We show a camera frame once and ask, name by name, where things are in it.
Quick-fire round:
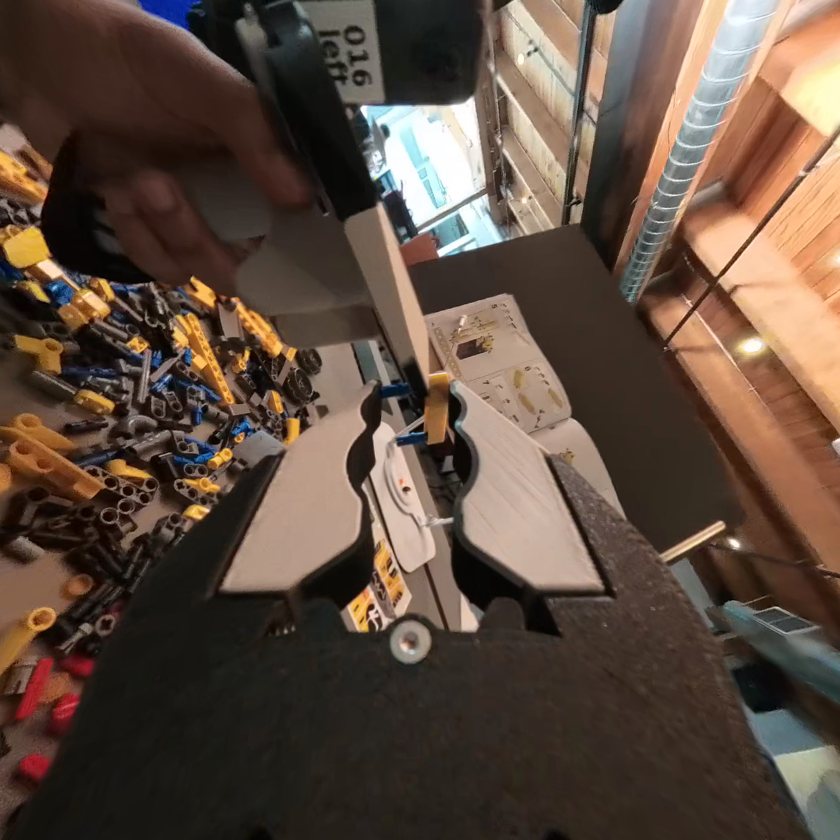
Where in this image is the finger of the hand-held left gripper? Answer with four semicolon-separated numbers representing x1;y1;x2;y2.
235;209;380;347
343;202;434;389

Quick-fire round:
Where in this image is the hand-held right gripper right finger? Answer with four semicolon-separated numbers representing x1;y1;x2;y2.
449;381;606;611

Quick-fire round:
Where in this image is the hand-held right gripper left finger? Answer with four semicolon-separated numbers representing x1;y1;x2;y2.
218;381;385;616

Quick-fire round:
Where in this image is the yellow toy beam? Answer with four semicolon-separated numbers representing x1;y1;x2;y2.
422;371;455;446

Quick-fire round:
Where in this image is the pile of toy building pieces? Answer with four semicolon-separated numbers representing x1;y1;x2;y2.
0;147;329;788

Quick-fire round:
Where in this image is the person's left hand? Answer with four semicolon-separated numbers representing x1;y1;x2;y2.
0;0;312;293

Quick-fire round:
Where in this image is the yellow grey sticker sheet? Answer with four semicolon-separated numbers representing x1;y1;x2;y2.
341;538;413;636

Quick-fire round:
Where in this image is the white book stand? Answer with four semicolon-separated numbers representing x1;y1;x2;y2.
369;416;627;575

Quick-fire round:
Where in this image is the open instruction booklet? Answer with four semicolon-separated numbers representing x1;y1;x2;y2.
423;294;573;435

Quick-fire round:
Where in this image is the black backing board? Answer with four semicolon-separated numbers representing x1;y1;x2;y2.
406;223;746;555

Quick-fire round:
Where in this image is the silver duct pipe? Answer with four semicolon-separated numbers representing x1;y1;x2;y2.
618;0;778;304

